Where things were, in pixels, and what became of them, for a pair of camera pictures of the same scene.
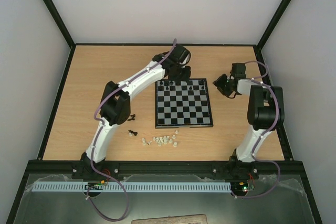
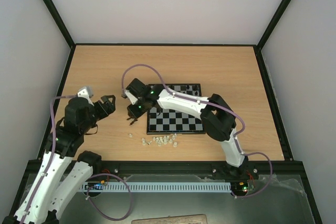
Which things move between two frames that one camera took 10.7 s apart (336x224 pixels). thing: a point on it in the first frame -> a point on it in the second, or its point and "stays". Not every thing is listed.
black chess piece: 135,133 -> 133,121
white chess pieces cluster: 165,139 stays
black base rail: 291,169 stays
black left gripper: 186,77 -> 111,107
